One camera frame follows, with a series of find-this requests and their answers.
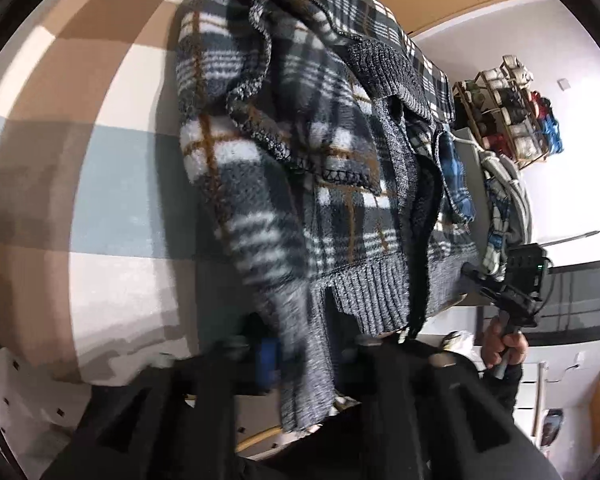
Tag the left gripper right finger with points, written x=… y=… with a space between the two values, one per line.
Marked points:
x=424 y=413

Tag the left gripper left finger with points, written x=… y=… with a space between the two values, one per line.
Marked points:
x=173 y=421

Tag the dark plaid fleece garment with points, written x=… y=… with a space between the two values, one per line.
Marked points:
x=321 y=137

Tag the person right hand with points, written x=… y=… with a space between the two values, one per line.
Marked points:
x=496 y=346

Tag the checkered bed sheet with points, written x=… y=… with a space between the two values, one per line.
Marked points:
x=97 y=218

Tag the wooden shoe rack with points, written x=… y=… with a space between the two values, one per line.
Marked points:
x=506 y=115

